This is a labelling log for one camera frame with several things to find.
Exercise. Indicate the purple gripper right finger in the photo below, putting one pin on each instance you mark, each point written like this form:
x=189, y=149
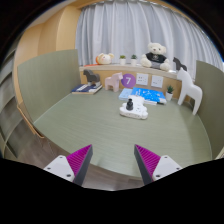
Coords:
x=152, y=166

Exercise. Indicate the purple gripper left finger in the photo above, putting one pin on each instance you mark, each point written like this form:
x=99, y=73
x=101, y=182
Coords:
x=73, y=167

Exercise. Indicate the black charger plug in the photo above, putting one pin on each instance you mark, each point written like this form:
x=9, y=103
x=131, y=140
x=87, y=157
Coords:
x=129, y=105

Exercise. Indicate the white power strip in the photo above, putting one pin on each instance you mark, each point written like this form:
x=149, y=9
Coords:
x=139, y=110

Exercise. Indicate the small potted plant on table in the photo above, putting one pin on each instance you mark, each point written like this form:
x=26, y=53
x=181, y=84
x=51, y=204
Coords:
x=169, y=92

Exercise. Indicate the light blue book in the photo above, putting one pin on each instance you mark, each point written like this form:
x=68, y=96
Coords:
x=125, y=93

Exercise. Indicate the dark blue book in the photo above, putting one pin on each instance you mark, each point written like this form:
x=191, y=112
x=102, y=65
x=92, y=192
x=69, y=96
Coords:
x=86, y=89

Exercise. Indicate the large white horse figure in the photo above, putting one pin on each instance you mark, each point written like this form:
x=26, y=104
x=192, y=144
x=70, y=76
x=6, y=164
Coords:
x=189, y=89

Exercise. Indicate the purple round number sign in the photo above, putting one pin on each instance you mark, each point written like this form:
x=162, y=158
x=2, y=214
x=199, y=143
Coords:
x=128, y=80

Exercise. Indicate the dark grey horse figure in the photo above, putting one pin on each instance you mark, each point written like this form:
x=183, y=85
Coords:
x=91, y=77

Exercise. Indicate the pink horse figure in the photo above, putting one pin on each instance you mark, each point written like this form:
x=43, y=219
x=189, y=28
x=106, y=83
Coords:
x=113, y=81

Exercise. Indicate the small black horse figure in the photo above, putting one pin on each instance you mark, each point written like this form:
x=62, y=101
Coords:
x=179, y=65

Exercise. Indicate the white teddy bear black shirt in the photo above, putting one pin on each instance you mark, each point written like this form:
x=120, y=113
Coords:
x=155, y=58

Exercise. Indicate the small potted plant right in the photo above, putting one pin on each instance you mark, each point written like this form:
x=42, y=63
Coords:
x=133, y=60

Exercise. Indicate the orange white plush toy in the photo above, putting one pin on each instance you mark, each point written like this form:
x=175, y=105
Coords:
x=104, y=59

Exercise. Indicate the small potted plant left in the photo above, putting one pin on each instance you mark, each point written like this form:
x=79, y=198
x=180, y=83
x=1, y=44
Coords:
x=122, y=60

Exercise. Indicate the grey curtain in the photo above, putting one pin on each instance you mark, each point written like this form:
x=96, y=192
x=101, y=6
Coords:
x=126, y=27

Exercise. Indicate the white wall socket right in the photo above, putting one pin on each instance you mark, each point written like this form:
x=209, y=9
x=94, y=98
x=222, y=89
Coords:
x=157, y=81

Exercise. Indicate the white wall socket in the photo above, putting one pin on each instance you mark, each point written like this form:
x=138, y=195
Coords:
x=157, y=81
x=142, y=79

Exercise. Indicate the white wall socket left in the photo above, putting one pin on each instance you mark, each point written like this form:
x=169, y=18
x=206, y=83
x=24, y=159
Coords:
x=142, y=79

